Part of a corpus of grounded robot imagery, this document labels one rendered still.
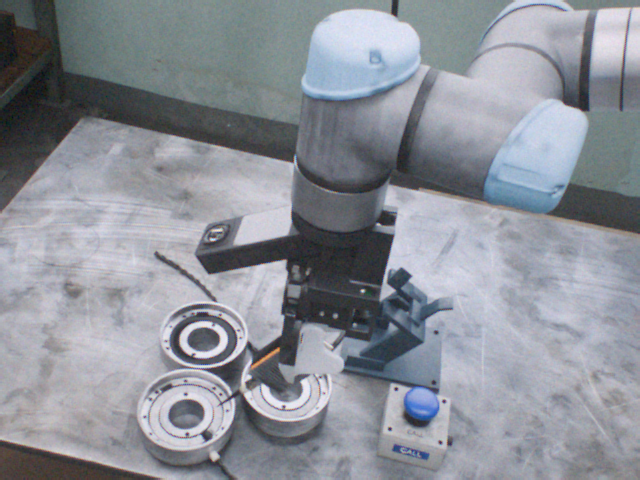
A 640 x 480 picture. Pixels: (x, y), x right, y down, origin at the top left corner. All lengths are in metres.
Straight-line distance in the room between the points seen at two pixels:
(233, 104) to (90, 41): 0.50
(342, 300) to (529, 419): 0.42
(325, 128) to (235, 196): 0.67
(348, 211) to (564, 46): 0.20
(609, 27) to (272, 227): 0.29
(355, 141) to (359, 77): 0.05
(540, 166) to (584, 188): 2.16
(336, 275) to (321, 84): 0.19
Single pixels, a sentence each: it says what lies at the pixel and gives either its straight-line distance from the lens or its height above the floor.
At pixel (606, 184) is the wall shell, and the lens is 2.67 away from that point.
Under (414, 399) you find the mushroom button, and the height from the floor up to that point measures 0.87.
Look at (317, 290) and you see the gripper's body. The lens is 0.64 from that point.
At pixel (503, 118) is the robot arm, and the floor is 1.30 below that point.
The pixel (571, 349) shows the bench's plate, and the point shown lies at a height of 0.80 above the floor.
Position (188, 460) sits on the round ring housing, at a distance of 0.87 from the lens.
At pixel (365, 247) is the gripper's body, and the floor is 1.15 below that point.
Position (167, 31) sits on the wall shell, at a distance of 2.60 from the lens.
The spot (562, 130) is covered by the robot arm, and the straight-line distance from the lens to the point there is 0.52.
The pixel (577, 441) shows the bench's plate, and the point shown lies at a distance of 1.01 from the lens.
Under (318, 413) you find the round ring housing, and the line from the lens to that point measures 0.89.
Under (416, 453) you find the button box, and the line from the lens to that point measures 0.90.
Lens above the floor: 1.56
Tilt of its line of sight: 42 degrees down
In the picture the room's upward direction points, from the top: 9 degrees clockwise
